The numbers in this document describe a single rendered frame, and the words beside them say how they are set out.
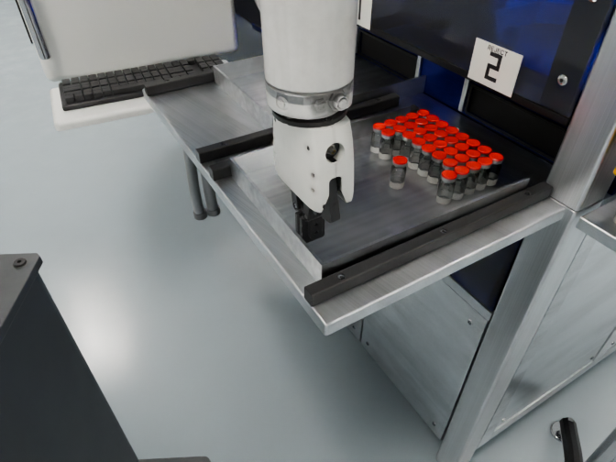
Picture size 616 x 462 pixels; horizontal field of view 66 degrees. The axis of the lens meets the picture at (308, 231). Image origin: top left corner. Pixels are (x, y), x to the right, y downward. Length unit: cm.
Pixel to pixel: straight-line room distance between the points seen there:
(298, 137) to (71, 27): 94
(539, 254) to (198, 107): 65
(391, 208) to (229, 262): 125
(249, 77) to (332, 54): 64
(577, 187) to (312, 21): 46
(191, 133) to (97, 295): 111
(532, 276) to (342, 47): 54
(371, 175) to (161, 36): 80
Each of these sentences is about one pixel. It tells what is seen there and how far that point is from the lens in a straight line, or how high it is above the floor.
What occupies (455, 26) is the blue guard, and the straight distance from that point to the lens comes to 82.
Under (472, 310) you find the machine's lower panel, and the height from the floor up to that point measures 57.
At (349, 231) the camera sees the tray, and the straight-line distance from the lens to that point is 62.
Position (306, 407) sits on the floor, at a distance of 147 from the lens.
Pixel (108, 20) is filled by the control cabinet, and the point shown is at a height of 93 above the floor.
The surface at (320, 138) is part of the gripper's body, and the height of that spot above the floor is 107.
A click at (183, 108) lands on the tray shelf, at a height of 88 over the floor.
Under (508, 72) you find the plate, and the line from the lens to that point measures 76.
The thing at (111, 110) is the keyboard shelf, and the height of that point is 80.
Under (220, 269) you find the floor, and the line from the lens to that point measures 184.
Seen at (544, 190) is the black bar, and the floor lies 90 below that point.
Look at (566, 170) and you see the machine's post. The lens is 74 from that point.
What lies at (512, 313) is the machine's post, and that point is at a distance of 91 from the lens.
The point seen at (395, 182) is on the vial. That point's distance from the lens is 70.
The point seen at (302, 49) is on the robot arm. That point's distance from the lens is 42.
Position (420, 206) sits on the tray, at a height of 88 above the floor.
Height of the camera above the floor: 129
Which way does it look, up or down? 41 degrees down
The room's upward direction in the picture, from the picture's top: straight up
